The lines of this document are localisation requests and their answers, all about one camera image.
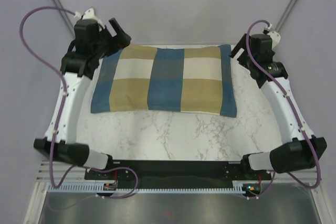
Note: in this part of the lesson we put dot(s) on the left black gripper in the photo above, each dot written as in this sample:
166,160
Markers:
119,41

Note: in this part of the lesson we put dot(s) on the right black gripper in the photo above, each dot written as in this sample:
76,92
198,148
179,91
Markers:
242,44

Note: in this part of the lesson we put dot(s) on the blue beige checked pillowcase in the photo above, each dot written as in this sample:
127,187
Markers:
192,80

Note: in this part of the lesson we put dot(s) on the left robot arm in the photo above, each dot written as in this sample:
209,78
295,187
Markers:
92,42

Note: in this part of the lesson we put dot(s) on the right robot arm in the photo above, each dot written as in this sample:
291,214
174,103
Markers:
300,147

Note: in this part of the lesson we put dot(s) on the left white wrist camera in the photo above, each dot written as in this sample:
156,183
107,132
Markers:
88,14

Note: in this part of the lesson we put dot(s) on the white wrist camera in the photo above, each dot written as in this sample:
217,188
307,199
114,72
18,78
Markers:
88,14
274,35

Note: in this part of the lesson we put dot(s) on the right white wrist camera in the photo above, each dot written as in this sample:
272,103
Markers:
274,35

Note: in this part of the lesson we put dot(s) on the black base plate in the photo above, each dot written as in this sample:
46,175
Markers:
188,174

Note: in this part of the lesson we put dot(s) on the white slotted cable duct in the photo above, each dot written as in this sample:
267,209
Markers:
104,188

